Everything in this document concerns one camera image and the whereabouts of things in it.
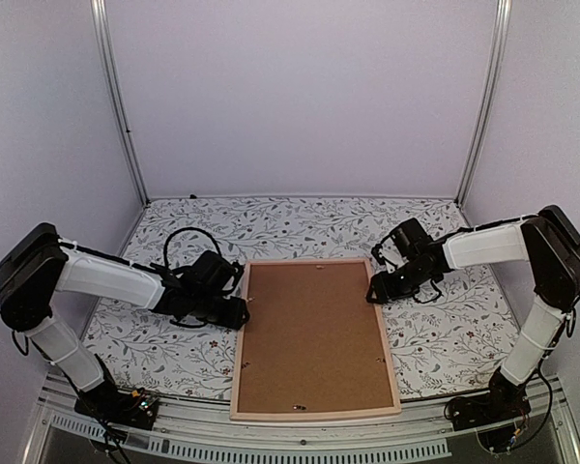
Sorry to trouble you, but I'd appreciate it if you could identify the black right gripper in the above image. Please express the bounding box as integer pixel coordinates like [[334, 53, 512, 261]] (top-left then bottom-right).
[[365, 260, 433, 305]]

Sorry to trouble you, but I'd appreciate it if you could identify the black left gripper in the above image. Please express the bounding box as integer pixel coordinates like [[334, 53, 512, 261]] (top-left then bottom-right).
[[190, 293, 249, 331]]

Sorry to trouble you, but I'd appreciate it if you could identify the brown backing board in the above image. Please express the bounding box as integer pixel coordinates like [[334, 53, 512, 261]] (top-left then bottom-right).
[[234, 261, 396, 413]]

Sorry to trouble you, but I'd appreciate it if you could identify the pink wooden picture frame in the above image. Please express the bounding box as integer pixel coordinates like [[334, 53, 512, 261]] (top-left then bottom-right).
[[228, 257, 402, 421]]

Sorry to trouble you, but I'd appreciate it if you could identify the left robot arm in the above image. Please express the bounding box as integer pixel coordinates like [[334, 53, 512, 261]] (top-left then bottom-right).
[[0, 222, 249, 421]]

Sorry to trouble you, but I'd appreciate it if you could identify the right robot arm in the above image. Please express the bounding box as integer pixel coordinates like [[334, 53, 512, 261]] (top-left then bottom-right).
[[366, 205, 580, 428]]

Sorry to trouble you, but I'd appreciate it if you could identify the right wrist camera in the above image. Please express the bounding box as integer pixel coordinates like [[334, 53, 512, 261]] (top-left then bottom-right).
[[371, 235, 397, 268]]

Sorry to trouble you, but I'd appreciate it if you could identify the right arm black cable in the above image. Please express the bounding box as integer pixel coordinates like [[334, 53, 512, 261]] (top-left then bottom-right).
[[413, 279, 446, 304]]

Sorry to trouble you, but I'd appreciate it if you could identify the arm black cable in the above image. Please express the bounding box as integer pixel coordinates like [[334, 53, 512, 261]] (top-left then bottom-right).
[[413, 279, 446, 304], [162, 225, 223, 272]]

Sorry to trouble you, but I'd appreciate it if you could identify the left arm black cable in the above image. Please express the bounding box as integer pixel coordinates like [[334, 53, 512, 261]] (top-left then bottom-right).
[[162, 225, 223, 272]]

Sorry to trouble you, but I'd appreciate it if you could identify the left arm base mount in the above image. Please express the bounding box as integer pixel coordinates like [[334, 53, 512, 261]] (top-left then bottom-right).
[[74, 384, 159, 430]]

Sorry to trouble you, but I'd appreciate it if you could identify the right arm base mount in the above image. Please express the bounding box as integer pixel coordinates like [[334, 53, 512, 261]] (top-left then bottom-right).
[[444, 392, 531, 431]]

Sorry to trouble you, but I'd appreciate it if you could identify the right aluminium corner post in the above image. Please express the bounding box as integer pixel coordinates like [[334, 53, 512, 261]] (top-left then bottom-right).
[[455, 0, 512, 209]]

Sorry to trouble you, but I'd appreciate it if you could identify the aluminium corner post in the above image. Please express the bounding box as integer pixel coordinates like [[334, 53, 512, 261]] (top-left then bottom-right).
[[90, 0, 150, 207], [455, 0, 512, 209]]

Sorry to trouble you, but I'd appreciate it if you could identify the left aluminium corner post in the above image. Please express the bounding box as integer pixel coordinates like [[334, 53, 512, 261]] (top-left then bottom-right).
[[90, 0, 150, 207]]

